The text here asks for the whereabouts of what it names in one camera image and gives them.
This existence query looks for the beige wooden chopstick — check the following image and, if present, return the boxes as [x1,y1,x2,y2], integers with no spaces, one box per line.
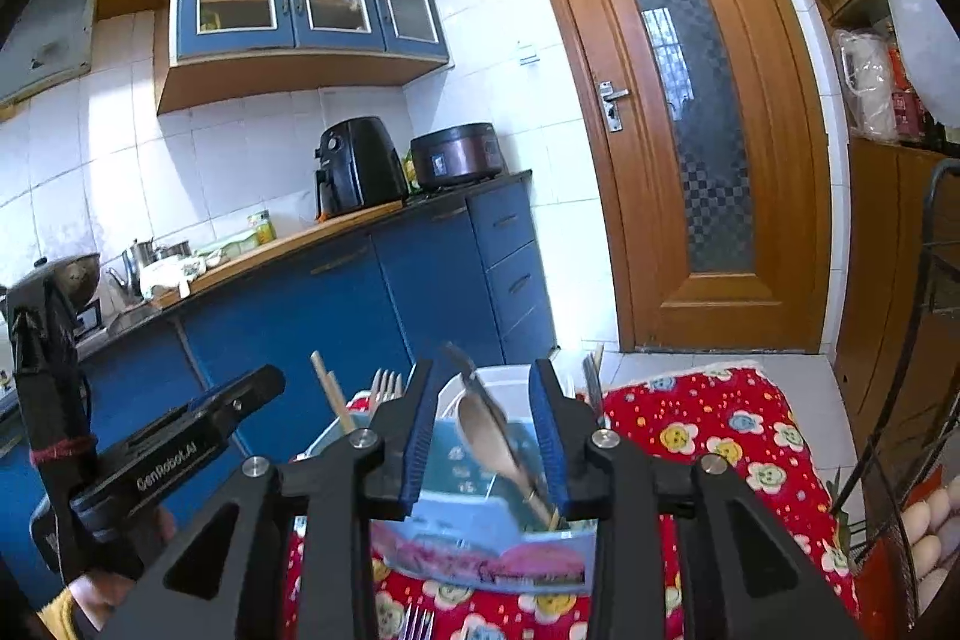
[309,351,356,435]

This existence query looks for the wooden shelf cabinet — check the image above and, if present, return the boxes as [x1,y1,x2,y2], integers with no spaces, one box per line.
[796,0,939,448]

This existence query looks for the eggs in rack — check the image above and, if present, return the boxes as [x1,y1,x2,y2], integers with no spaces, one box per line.
[901,477,960,614]

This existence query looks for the clear bag of goods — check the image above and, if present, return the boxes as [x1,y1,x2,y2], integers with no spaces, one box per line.
[835,29,898,143]

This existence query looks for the white plastic bag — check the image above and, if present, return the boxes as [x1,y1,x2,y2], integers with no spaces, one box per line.
[889,0,960,143]

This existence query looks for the metal wok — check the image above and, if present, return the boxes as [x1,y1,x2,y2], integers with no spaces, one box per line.
[21,253,99,315]

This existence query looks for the red smiley flower tablecloth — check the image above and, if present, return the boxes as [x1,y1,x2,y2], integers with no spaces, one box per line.
[280,363,861,640]

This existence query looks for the blue kitchen base cabinet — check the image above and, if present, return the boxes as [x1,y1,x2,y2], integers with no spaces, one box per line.
[0,170,562,611]

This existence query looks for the light blue utensil box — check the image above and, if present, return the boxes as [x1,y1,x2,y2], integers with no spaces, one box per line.
[294,409,602,596]

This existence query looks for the left hand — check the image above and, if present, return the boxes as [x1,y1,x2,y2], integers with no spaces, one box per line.
[67,506,181,634]

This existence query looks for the steel spoon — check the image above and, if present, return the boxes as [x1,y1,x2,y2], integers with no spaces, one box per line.
[440,339,565,533]

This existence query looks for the black wire rack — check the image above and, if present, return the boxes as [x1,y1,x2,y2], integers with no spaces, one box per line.
[830,152,958,638]

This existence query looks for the large steel fork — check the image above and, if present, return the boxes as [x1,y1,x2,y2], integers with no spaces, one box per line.
[583,346,607,427]

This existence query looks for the black air fryer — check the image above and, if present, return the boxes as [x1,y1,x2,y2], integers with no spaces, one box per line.
[314,115,409,220]

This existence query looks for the steel door handle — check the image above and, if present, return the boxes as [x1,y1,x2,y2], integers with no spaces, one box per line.
[597,81,630,133]

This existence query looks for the dark rice cooker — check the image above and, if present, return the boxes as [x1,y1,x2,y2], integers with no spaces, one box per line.
[410,124,505,191]

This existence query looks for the wooden door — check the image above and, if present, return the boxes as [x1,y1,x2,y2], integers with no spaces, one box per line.
[550,0,832,353]

